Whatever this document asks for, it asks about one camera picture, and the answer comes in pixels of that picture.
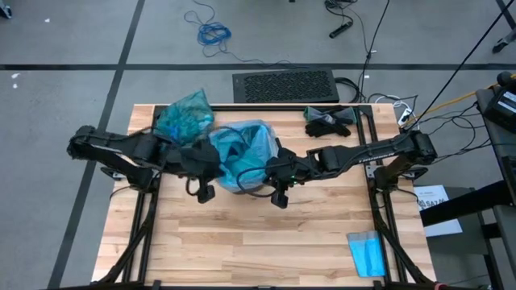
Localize black electronic device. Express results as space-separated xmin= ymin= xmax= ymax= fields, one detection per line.
xmin=482 ymin=87 xmax=516 ymax=135

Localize yellow cable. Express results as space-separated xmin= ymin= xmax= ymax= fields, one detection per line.
xmin=413 ymin=72 xmax=516 ymax=118

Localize blue coiled cable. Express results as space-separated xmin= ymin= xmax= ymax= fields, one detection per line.
xmin=183 ymin=0 xmax=311 ymax=70

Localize teal plastic bin liner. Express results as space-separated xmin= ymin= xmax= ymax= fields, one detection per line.
xmin=154 ymin=88 xmax=216 ymax=147

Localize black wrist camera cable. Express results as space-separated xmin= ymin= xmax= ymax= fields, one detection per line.
xmin=184 ymin=176 xmax=205 ymax=198
xmin=235 ymin=163 xmax=283 ymax=199

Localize black chair base leg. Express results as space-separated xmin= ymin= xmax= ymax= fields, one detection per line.
xmin=492 ymin=30 xmax=516 ymax=54

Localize small blue bag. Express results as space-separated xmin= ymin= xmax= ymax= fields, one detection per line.
xmin=347 ymin=230 xmax=387 ymax=279

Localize black left wrist camera cable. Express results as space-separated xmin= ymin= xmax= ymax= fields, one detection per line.
xmin=184 ymin=176 xmax=205 ymax=198

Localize black glove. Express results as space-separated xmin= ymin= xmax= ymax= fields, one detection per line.
xmin=304 ymin=117 xmax=352 ymax=139

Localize dark grey cloth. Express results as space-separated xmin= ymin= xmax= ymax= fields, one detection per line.
xmin=303 ymin=105 xmax=359 ymax=125

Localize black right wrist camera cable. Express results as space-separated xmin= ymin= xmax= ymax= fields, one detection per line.
xmin=235 ymin=163 xmax=283 ymax=199

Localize white power strip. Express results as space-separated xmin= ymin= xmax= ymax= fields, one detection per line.
xmin=397 ymin=106 xmax=414 ymax=127

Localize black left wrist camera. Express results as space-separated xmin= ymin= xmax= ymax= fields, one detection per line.
xmin=196 ymin=183 xmax=217 ymax=205

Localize black power strip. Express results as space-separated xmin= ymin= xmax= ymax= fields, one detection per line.
xmin=327 ymin=20 xmax=355 ymax=39

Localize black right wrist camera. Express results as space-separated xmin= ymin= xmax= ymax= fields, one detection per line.
xmin=270 ymin=190 xmax=290 ymax=210

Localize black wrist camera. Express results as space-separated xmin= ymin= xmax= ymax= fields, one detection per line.
xmin=270 ymin=190 xmax=290 ymax=210
xmin=196 ymin=183 xmax=217 ymax=205

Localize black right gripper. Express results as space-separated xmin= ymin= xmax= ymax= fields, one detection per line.
xmin=264 ymin=137 xmax=316 ymax=189

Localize large blue bag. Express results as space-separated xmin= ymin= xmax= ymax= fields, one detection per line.
xmin=208 ymin=118 xmax=281 ymax=195

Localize long black cable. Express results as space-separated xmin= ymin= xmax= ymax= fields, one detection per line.
xmin=357 ymin=0 xmax=392 ymax=100
xmin=410 ymin=0 xmax=516 ymax=129

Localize black floor cables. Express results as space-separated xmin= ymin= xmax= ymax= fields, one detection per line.
xmin=323 ymin=0 xmax=360 ymax=26

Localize white printed paper sign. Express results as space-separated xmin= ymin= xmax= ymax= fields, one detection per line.
xmin=414 ymin=184 xmax=464 ymax=238

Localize black perforated metal panel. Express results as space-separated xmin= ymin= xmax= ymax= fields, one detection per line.
xmin=232 ymin=67 xmax=340 ymax=105

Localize black equipment cart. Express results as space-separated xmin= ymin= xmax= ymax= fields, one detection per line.
xmin=418 ymin=71 xmax=516 ymax=290

